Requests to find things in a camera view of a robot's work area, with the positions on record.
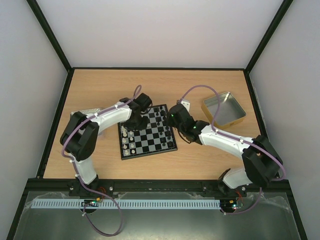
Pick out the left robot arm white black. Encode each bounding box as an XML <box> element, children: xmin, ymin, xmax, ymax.
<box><xmin>59</xmin><ymin>93</ymin><xmax>152</xmax><ymax>197</ymax></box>

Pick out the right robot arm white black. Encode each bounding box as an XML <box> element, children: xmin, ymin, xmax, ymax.
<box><xmin>166</xmin><ymin>103</ymin><xmax>284</xmax><ymax>196</ymax></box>

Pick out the row of black chess pieces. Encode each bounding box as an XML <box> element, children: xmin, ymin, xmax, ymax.
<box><xmin>153</xmin><ymin>105</ymin><xmax>174</xmax><ymax>149</ymax></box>

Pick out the black grey chessboard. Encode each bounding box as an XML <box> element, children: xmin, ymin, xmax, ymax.
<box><xmin>117</xmin><ymin>104</ymin><xmax>178</xmax><ymax>161</ymax></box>

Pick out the silver metal tin lid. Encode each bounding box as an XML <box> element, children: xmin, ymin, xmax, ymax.
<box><xmin>69</xmin><ymin>107</ymin><xmax>107</xmax><ymax>137</ymax></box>

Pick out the gold metal tin box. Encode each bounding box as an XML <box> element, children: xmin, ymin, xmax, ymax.
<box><xmin>201</xmin><ymin>92</ymin><xmax>247</xmax><ymax>130</ymax></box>

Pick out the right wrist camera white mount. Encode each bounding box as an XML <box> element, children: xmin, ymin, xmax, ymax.
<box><xmin>180</xmin><ymin>99</ymin><xmax>191</xmax><ymax>112</ymax></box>

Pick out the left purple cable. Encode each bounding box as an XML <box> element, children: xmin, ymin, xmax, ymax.
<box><xmin>61</xmin><ymin>84</ymin><xmax>143</xmax><ymax>186</ymax></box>

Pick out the light blue cable duct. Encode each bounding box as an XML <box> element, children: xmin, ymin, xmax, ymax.
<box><xmin>30</xmin><ymin>199</ymin><xmax>221</xmax><ymax>210</ymax></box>

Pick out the black aluminium frame rail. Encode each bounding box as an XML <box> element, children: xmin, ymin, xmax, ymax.
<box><xmin>24</xmin><ymin>176</ymin><xmax>291</xmax><ymax>198</ymax></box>

